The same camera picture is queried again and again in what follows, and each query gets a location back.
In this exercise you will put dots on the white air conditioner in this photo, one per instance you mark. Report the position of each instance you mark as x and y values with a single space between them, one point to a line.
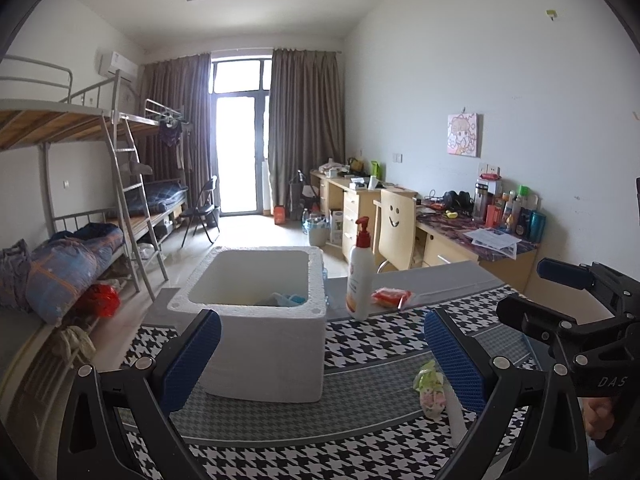
116 65

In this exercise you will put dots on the wide brown curtain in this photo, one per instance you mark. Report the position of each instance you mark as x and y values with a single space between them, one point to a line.
305 110

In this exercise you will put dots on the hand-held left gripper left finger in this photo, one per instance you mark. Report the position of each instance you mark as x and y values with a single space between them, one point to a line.
192 360

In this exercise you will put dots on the small metal bunk bed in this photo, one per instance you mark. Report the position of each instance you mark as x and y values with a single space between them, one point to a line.
165 110

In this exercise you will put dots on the wooden smiley face chair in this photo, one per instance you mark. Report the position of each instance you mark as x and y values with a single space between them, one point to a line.
395 230

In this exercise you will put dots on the large metal bunk bed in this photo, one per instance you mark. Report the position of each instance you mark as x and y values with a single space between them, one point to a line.
50 120

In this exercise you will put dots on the houndstooth blanket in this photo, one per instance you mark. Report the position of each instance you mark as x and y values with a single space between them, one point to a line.
380 345

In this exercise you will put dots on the printed paper sheets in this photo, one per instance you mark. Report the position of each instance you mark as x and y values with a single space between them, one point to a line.
492 241

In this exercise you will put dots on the beige crumpled cloth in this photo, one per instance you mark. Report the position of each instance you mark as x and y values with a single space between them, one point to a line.
74 344

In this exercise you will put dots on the person's right hand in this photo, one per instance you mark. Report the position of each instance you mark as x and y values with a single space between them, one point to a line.
597 415

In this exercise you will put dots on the row of toiletry bottles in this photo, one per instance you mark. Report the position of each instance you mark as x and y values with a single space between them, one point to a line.
520 210

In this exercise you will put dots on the glass balcony door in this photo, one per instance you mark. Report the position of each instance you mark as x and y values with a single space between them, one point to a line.
237 150

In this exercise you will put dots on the blue plaid mattress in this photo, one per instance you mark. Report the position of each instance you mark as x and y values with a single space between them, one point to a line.
160 195

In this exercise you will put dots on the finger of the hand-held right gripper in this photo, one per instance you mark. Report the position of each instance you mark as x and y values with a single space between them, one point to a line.
562 272
540 317

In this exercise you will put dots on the white pump lotion bottle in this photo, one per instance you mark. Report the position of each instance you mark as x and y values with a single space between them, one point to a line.
360 285

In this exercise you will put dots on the pink cartoon wall picture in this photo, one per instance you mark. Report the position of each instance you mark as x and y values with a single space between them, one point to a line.
463 135

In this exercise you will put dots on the blue face mask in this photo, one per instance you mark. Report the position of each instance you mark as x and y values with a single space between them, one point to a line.
285 300

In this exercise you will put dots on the white foam box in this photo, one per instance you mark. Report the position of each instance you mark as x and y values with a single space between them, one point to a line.
270 350

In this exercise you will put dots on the cluttered wooden desk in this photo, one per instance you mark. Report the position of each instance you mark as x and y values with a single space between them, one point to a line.
350 205

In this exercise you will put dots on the wooden desk patterned cover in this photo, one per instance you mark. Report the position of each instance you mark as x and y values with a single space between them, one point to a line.
450 245

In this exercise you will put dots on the narrow brown curtain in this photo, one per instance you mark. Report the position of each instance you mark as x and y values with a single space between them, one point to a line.
175 95

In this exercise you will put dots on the black trolley bag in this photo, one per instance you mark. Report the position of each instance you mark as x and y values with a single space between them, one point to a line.
300 192

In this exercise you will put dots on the blue plaid bedding bundle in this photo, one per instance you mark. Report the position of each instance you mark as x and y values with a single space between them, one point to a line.
60 265

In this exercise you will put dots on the white wall socket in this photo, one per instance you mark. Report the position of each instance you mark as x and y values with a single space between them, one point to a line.
488 168

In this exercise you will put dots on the green paper bag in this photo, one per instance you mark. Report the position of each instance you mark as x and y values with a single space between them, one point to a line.
375 170

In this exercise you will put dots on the red snack packet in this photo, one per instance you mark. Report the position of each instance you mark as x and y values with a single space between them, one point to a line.
390 296

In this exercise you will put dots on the white pillow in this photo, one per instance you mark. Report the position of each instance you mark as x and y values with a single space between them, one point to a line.
139 167

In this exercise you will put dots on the dark hanging clothes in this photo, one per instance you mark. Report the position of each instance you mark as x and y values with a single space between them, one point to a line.
171 135

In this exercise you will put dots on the green pink soft toy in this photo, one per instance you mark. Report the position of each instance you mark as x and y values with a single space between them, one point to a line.
429 390

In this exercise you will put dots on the white storage box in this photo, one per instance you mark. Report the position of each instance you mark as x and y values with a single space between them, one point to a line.
337 227

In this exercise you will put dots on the grey trash bin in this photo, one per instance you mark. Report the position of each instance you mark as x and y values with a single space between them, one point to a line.
316 232

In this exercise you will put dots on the red plastic bag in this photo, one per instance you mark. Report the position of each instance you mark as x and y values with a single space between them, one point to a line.
99 301

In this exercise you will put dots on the black headphones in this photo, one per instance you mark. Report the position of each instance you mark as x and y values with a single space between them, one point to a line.
456 199

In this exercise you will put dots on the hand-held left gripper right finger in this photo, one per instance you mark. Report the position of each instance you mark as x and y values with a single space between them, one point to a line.
455 360

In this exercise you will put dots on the black folding chair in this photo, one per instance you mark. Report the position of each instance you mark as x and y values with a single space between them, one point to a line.
202 207

